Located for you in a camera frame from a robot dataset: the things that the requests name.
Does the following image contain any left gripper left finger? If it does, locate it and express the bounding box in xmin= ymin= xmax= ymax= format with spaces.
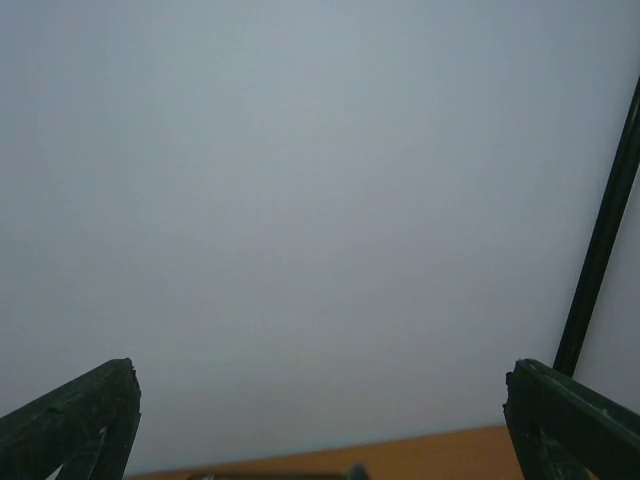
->
xmin=1 ymin=358 xmax=141 ymax=479

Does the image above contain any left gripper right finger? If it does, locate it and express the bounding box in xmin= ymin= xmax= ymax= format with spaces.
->
xmin=503 ymin=359 xmax=639 ymax=479

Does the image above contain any black wire dish rack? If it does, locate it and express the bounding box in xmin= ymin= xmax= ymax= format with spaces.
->
xmin=188 ymin=464 xmax=371 ymax=480

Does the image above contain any right black frame post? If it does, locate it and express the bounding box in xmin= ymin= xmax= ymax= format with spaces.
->
xmin=553 ymin=89 xmax=639 ymax=377

